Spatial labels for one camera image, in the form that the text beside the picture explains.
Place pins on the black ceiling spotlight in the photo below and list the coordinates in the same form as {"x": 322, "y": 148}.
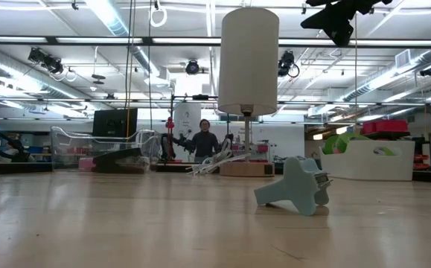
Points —
{"x": 192, "y": 67}
{"x": 286, "y": 63}

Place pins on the red stand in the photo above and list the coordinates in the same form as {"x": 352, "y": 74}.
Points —
{"x": 169, "y": 124}

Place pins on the white shade table lamp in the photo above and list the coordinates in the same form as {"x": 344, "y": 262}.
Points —
{"x": 248, "y": 59}

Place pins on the black ceiling camera cluster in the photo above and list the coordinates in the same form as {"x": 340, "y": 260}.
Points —
{"x": 51, "y": 64}

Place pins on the light blue staple remover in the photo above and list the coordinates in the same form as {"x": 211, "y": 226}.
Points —
{"x": 293, "y": 186}

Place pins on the black background robot arm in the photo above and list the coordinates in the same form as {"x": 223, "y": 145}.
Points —
{"x": 183, "y": 143}

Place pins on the black stapler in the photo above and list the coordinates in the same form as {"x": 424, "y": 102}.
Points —
{"x": 118, "y": 160}

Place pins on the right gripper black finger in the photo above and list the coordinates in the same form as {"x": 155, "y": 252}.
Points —
{"x": 341, "y": 36}
{"x": 330, "y": 18}

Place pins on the red storage bins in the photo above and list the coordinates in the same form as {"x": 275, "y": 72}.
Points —
{"x": 386, "y": 126}

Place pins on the black monitor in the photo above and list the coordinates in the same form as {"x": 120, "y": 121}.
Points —
{"x": 114, "y": 123}

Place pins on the person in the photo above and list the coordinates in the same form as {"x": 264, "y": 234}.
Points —
{"x": 204, "y": 143}

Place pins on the white plastic bin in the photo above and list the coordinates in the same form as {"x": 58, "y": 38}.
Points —
{"x": 353, "y": 165}

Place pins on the clear plastic bin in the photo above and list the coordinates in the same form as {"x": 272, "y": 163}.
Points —
{"x": 70, "y": 145}

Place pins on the black overhead frame crossbar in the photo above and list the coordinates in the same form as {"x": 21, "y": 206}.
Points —
{"x": 147, "y": 41}

